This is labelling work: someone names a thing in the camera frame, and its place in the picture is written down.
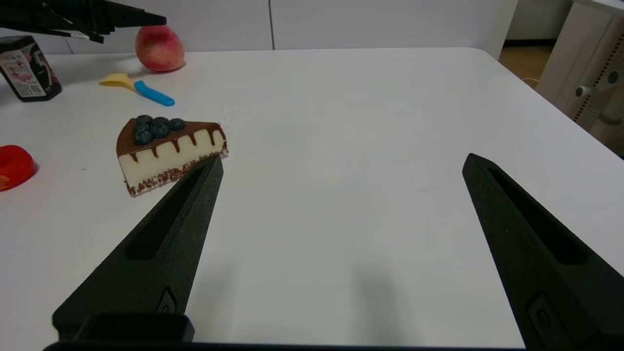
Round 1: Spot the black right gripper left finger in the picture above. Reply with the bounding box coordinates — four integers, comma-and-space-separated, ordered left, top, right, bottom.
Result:
53, 155, 224, 342

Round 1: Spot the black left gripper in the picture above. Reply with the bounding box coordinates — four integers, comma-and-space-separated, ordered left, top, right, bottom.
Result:
0, 0, 167, 43

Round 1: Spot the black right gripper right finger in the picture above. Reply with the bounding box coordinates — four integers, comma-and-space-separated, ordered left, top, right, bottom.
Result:
462, 153, 624, 350

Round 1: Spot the white perforated desk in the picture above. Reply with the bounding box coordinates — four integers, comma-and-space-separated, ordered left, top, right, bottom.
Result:
535, 0, 624, 157

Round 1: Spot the yellow spoon with blue handle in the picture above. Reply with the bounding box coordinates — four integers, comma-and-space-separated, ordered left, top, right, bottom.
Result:
99, 73, 175, 107

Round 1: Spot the chocolate blueberry cake slice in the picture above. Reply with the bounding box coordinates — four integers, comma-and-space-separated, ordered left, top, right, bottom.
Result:
116, 115, 229, 197

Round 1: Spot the red yellow peach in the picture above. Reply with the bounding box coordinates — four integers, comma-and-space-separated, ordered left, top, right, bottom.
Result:
135, 25, 185, 73

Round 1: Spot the black box with pink label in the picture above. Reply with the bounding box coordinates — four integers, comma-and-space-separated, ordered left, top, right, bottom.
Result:
0, 36, 62, 102

